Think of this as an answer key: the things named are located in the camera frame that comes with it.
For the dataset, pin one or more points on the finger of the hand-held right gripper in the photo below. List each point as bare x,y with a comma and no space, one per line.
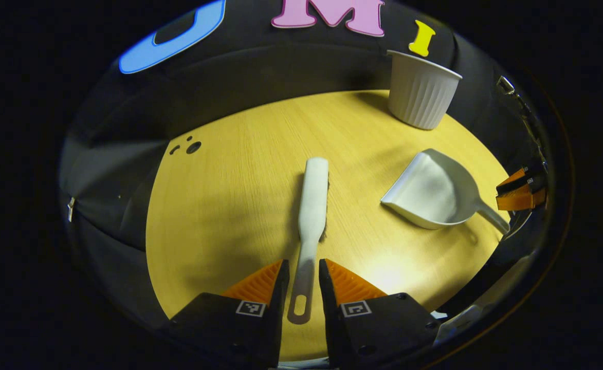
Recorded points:
512,182
519,199

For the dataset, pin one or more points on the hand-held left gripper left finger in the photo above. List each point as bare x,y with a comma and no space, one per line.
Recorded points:
275,308

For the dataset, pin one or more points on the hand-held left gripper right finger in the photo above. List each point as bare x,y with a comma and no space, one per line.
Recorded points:
329,308

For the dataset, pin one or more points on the white plastic dustpan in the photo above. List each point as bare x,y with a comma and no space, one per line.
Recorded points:
430,195

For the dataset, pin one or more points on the small white broom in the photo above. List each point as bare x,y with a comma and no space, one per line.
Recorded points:
314,200

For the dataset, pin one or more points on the white ribbed cup garbage bin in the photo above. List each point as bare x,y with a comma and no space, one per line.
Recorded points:
422,92

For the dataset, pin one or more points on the small white tag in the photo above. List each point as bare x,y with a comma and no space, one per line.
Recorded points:
70,209

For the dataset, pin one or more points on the black backdrop cloth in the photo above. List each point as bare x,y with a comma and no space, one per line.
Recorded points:
280,67

